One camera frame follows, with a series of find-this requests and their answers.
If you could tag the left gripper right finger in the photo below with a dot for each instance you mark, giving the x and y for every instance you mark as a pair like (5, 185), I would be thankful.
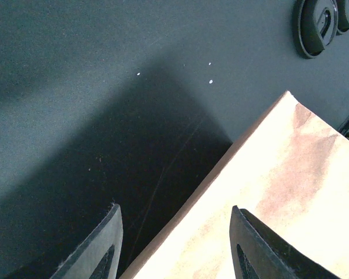
(259, 252)

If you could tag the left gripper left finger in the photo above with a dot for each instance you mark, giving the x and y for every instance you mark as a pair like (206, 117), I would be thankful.
(97, 256)

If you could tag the brown paper bag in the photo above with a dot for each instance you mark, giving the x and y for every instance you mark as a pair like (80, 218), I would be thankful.
(291, 171)

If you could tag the black coffee cup lid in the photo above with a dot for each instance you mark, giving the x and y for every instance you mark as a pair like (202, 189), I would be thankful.
(343, 13)
(314, 26)

